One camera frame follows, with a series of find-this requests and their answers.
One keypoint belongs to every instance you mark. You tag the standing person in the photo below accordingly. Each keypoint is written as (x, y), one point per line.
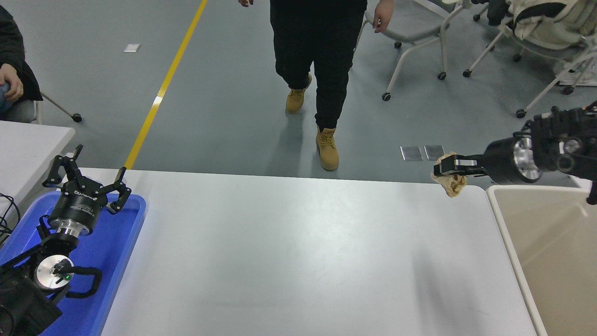
(322, 46)

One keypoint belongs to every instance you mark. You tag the white side table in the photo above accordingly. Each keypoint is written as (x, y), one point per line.
(28, 149)

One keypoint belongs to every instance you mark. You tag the standing person's left hand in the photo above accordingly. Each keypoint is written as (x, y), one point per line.
(383, 16)

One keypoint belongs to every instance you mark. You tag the large pale plastic bin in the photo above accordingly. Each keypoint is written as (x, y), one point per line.
(545, 242)

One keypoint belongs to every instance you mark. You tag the cream jacket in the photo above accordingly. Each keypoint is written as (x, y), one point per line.
(545, 28)

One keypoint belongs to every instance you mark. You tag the metal floor plate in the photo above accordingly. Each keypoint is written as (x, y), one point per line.
(412, 153)
(433, 151)

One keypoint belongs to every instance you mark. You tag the tan paper ball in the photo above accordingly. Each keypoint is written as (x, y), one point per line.
(454, 186)

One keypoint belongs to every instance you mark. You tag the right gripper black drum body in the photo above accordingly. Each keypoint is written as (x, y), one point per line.
(499, 161)

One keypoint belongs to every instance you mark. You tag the white patterned cloth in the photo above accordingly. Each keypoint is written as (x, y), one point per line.
(583, 74)

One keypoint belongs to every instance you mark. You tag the empty grey white-framed chair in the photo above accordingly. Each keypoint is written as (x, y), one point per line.
(410, 28)

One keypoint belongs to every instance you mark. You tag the white chair frame with casters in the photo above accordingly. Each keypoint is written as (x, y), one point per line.
(477, 17)

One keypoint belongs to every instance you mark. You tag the yellow floor tape line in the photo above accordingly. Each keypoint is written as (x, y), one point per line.
(161, 93)

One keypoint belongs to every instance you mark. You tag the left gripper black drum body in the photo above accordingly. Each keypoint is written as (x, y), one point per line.
(77, 205)

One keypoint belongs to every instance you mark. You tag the standing person's right hand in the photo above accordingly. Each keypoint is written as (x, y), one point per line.
(246, 3)

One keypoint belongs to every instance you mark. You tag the seated person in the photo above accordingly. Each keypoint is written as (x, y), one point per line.
(14, 46)

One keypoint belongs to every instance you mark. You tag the white-framed chair holding jacket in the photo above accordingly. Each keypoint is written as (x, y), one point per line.
(541, 46)

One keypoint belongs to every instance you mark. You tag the blue plastic tray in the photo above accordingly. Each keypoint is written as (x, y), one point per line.
(107, 270)

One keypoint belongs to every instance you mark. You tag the grey wheeled chair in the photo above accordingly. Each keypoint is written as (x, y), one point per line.
(77, 117)

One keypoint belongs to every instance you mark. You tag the seated person's hand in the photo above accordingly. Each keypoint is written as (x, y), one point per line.
(11, 84)

